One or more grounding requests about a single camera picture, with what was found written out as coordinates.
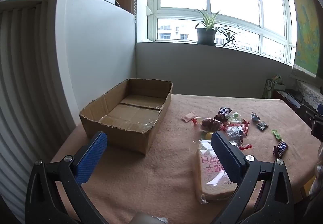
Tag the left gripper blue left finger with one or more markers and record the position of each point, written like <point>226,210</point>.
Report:
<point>43,201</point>

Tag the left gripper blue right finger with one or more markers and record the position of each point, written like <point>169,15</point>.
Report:
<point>274,204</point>

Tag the black white candy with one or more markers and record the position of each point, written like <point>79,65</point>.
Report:
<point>262,126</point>

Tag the bagged sliced bread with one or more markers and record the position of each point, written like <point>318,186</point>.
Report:
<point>211,180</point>

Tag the red green snack pouch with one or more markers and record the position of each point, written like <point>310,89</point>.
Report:
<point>237,131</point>

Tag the pale green candy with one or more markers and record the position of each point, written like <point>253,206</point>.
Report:
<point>235,116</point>

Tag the yellow jelly cup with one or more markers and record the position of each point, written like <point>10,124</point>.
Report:
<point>207,135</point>

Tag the dark snickers bar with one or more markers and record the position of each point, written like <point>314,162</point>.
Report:
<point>223,114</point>

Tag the pink candy sachet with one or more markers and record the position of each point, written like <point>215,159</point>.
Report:
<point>188,117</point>

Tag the white lace cloth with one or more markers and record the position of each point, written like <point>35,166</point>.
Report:
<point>311,94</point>

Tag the dark wooden side cabinet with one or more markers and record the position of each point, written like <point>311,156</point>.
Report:
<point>292,99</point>

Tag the green tissue box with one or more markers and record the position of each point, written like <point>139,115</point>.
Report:
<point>272,84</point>

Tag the pink table cloth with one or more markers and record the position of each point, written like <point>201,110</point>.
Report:
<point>161,183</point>

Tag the open cardboard box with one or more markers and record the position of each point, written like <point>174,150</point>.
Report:
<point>129,113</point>

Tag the potted spider plant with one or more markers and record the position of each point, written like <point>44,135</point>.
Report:
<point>209,26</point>

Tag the white cabinet panel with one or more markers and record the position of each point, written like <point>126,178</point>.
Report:
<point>95,50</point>

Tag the wall map poster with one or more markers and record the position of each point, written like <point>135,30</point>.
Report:
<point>308,36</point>

